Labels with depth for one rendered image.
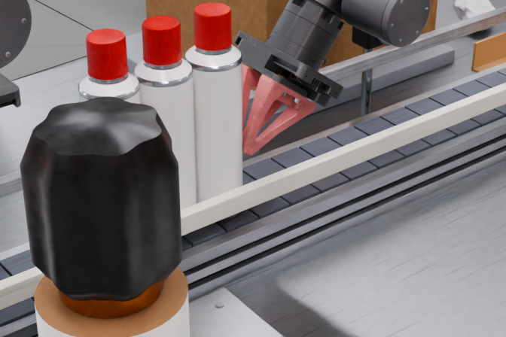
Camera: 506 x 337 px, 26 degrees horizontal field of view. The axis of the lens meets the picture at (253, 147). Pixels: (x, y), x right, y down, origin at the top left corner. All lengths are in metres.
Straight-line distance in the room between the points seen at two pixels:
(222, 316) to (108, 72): 0.22
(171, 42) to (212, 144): 0.12
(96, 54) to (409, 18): 0.28
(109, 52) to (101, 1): 3.02
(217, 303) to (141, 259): 0.35
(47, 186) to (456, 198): 0.69
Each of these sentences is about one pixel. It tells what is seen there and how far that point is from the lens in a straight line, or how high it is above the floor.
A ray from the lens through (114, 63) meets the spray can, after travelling 0.91.
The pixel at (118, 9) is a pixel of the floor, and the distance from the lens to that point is 3.84.
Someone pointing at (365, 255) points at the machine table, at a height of 0.83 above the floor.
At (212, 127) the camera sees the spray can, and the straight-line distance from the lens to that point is 0.98.
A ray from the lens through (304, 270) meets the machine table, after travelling 1.06.
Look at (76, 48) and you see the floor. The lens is 3.56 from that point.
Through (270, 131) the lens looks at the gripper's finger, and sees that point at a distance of 1.04.
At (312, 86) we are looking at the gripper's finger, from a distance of 1.03.
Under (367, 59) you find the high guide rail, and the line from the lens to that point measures 1.17.
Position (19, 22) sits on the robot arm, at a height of 1.19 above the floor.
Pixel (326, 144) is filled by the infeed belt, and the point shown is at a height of 0.88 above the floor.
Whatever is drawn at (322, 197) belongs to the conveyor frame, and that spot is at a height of 0.88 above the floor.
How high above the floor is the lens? 1.45
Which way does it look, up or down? 30 degrees down
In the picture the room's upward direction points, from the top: straight up
